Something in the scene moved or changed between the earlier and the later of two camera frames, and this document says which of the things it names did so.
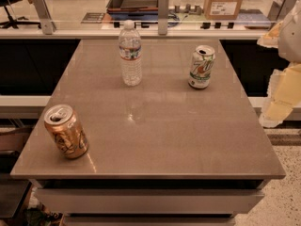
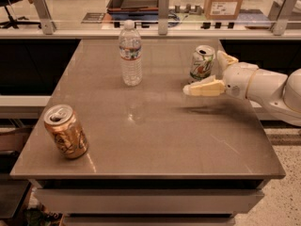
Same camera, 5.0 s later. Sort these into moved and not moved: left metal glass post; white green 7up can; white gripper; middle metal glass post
Moved: white gripper
Not moved: middle metal glass post; left metal glass post; white green 7up can
